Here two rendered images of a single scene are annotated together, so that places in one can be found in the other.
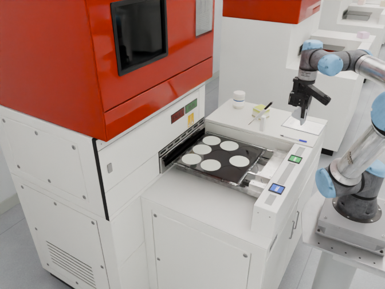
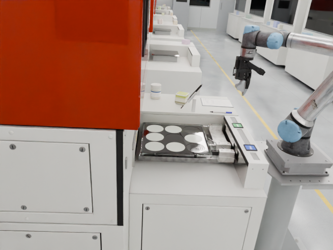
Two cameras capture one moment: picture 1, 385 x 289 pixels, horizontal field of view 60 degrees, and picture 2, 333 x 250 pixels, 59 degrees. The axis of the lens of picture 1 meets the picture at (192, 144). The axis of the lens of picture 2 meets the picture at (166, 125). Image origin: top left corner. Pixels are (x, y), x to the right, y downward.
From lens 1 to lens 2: 0.79 m
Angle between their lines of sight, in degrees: 31
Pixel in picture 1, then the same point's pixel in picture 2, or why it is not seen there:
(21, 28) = (17, 6)
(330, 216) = (289, 158)
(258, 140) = (192, 120)
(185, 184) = (160, 170)
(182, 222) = (181, 204)
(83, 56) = (125, 32)
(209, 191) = (185, 169)
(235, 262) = (235, 221)
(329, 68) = (278, 42)
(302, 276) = not seen: hidden behind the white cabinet
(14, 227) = not seen: outside the picture
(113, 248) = not seen: outside the picture
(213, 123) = (148, 113)
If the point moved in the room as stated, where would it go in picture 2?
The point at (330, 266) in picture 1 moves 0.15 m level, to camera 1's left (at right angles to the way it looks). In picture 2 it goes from (283, 201) to (265, 210)
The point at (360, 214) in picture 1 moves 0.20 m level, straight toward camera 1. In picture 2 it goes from (305, 150) to (323, 171)
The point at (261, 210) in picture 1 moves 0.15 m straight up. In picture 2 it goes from (255, 166) to (262, 136)
